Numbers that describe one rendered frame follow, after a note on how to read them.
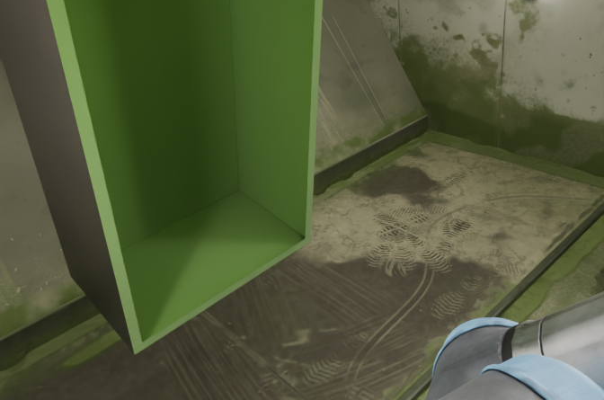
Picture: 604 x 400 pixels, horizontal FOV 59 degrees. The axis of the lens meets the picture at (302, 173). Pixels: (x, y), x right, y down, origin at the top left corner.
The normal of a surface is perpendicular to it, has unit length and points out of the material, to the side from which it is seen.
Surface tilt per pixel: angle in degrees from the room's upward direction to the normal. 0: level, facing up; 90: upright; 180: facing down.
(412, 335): 0
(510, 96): 90
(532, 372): 20
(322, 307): 0
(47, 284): 57
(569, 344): 50
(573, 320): 43
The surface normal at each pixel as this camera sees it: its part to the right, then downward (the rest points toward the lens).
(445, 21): -0.74, 0.38
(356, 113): 0.49, -0.25
